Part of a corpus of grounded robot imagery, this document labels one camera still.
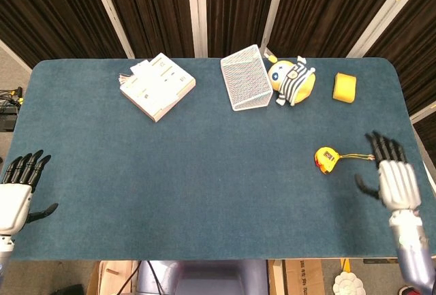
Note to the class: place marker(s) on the brown cardboard box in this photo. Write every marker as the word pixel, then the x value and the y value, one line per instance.
pixel 303 278

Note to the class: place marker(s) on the white wooden box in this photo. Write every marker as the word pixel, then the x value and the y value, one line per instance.
pixel 156 87

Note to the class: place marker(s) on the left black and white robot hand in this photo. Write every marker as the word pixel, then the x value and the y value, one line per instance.
pixel 13 203

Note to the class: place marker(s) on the yellow tape measure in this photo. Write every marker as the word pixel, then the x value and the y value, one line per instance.
pixel 327 158

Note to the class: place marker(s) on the white flower shaped object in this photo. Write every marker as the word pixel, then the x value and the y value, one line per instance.
pixel 345 284

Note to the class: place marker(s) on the blue felt table mat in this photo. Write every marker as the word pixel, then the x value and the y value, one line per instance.
pixel 218 206

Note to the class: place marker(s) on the white frame post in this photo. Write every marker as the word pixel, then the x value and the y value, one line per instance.
pixel 385 12
pixel 197 12
pixel 110 10
pixel 274 9

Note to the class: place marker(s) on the yellow plush toy striped shirt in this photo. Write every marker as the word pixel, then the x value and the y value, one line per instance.
pixel 294 84

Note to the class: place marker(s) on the dark brown curtain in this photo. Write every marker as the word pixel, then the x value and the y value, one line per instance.
pixel 160 9

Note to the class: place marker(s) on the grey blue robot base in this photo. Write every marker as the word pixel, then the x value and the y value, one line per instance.
pixel 211 279

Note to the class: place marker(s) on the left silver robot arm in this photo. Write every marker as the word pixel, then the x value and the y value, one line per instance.
pixel 4 249

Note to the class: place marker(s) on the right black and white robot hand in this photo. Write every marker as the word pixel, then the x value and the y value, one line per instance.
pixel 398 186

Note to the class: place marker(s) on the yellow sponge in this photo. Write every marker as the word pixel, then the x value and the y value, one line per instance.
pixel 344 87

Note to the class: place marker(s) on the light wooden board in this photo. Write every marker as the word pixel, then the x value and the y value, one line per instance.
pixel 112 276

